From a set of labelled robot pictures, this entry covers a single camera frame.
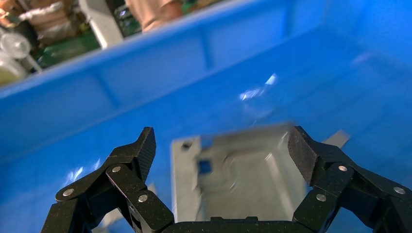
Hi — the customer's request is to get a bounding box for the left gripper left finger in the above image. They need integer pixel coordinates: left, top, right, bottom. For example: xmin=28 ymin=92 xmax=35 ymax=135
xmin=41 ymin=126 xmax=175 ymax=233

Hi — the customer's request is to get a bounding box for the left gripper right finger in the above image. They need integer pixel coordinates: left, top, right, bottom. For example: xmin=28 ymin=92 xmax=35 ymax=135
xmin=287 ymin=125 xmax=412 ymax=233

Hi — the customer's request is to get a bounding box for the bent sheet metal bracket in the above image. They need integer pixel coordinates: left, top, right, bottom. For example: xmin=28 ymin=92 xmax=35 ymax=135
xmin=171 ymin=123 xmax=308 ymax=222

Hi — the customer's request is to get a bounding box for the brown tape scrap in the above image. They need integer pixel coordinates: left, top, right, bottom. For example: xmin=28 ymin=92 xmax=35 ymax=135
xmin=322 ymin=129 xmax=351 ymax=149

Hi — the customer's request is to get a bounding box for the blue plastic bin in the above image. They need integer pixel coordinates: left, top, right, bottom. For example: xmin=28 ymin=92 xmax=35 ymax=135
xmin=0 ymin=0 xmax=412 ymax=233

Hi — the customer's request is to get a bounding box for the tan fabric bundle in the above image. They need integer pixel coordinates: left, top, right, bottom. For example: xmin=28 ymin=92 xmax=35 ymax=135
xmin=125 ymin=0 xmax=184 ymax=33

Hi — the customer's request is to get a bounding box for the white metal frame post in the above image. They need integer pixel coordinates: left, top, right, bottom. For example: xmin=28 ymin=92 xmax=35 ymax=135
xmin=79 ymin=0 xmax=124 ymax=49

